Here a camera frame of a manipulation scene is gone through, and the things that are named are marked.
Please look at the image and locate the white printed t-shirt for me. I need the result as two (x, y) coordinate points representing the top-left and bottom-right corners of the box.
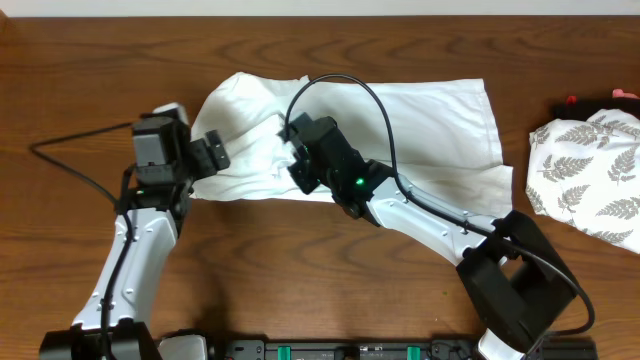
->
(192, 72), (513, 217)

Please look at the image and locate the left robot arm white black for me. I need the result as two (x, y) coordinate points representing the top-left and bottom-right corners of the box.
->
(39, 115), (230, 359)

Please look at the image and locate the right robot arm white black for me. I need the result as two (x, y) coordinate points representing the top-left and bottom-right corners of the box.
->
(279, 114), (577, 359)

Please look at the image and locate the black garment with red details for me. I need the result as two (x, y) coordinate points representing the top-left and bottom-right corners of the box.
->
(550, 89), (639, 121)

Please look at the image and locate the white fern pattern cloth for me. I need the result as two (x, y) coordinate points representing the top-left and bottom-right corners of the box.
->
(525, 109), (639, 253)

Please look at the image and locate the black mounting rail with clamps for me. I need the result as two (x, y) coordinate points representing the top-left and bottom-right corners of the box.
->
(157, 329), (599, 360)

